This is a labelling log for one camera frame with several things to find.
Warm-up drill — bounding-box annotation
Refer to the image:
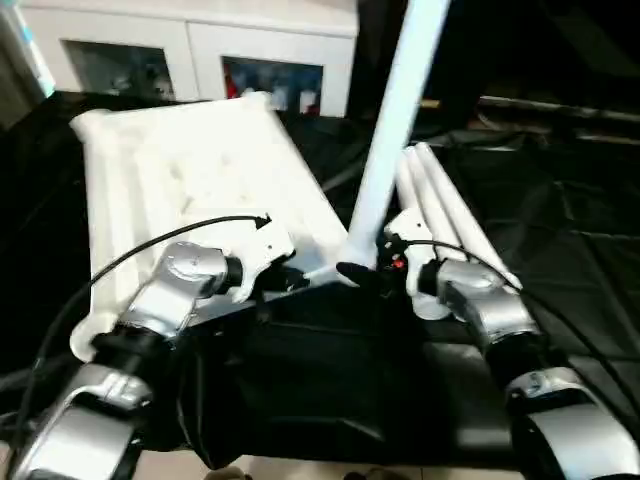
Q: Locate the white plastic table leg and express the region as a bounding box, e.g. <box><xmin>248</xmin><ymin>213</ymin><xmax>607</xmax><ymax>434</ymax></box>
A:
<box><xmin>397</xmin><ymin>158</ymin><xmax>454</xmax><ymax>321</ymax></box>
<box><xmin>344</xmin><ymin>0</ymin><xmax>452</xmax><ymax>274</ymax></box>
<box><xmin>418</xmin><ymin>142</ymin><xmax>524</xmax><ymax>291</ymax></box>
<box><xmin>405</xmin><ymin>147</ymin><xmax>471</xmax><ymax>264</ymax></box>

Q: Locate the white plastic table top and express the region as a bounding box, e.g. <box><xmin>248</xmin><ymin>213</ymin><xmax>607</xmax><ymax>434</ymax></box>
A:
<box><xmin>68</xmin><ymin>91</ymin><xmax>374</xmax><ymax>364</ymax></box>

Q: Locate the black work mat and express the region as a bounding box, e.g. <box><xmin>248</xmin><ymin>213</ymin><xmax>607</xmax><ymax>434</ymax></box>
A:
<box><xmin>0</xmin><ymin>89</ymin><xmax>640</xmax><ymax>474</ymax></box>

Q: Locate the large black box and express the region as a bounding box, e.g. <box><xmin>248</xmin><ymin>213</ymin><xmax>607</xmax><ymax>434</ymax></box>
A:
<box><xmin>347</xmin><ymin>0</ymin><xmax>481</xmax><ymax>132</ymax></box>

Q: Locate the silver metal bar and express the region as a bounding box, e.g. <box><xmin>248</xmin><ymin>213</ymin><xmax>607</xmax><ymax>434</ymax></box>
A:
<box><xmin>477</xmin><ymin>94</ymin><xmax>640</xmax><ymax>125</ymax></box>

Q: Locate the white glass-door cabinet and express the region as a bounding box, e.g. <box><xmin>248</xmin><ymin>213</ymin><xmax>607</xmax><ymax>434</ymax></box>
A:
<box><xmin>19</xmin><ymin>0</ymin><xmax>359</xmax><ymax>119</ymax></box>

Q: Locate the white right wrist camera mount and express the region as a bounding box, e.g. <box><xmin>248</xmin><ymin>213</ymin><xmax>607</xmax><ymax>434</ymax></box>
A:
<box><xmin>383</xmin><ymin>207</ymin><xmax>442</xmax><ymax>301</ymax></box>

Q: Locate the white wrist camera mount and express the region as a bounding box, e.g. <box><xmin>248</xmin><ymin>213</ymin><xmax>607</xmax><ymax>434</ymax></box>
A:
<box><xmin>383</xmin><ymin>207</ymin><xmax>442</xmax><ymax>301</ymax></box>
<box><xmin>233</xmin><ymin>214</ymin><xmax>297</xmax><ymax>305</ymax></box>

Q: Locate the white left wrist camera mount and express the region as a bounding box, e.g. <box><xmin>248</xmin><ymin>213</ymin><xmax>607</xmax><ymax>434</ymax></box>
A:
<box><xmin>233</xmin><ymin>214</ymin><xmax>297</xmax><ymax>305</ymax></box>

